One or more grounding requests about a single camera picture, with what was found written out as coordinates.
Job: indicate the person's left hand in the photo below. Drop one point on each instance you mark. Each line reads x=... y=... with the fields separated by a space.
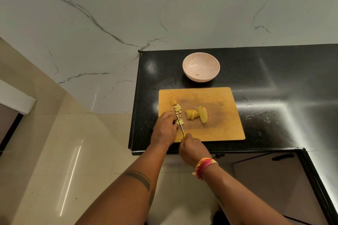
x=163 y=132

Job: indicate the person's right hand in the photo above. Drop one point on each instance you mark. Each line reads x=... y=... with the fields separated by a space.
x=194 y=151

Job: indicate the potato slice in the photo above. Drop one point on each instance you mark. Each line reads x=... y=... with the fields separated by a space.
x=180 y=122

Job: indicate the pile of diced potato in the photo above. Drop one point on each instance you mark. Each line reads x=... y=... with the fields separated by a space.
x=177 y=108

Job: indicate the yellow potato half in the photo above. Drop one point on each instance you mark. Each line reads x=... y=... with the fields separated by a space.
x=202 y=114

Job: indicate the pink speckled bowl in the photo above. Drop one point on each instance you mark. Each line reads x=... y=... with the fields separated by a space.
x=201 y=65

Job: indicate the person's left forearm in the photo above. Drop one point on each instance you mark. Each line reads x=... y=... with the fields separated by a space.
x=129 y=195

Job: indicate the person's right forearm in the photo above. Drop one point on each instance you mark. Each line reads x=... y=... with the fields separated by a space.
x=243 y=198

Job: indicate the person's foot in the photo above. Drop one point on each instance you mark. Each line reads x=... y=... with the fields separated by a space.
x=220 y=219

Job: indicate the wooden cutting board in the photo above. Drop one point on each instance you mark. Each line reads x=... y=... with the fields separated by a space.
x=224 y=124

